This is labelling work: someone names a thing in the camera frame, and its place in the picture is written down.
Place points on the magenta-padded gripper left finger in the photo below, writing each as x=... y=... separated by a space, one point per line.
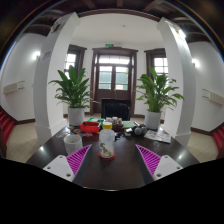
x=63 y=165

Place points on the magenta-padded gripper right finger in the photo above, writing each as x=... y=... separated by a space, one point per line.
x=161 y=165

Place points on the clear bottle with yellow cap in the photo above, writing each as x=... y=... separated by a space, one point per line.
x=106 y=141

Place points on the white speckled cup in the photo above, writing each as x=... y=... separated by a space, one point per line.
x=72 y=145

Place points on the printed paper brochure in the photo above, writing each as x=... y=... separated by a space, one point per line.
x=158 y=136

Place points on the black and grey microphones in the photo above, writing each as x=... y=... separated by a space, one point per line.
x=138 y=130

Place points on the red plastic box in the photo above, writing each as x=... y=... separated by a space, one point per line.
x=89 y=127

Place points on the green cloth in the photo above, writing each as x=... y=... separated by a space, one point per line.
x=128 y=124

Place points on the red carpeted stairs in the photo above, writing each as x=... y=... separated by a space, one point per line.
x=218 y=138
x=6 y=121

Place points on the leafy plant in white pot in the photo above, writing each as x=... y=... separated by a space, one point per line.
x=75 y=90
x=156 y=93

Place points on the black chair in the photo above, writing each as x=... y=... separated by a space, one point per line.
x=115 y=108

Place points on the dark framed window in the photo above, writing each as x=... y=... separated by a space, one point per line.
x=80 y=55
x=160 y=63

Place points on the dark wooden glazed door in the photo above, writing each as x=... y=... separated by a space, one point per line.
x=113 y=73

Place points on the green exit sign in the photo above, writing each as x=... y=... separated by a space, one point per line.
x=109 y=45

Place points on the white wall radiator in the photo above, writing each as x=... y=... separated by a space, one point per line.
x=12 y=87
x=215 y=97

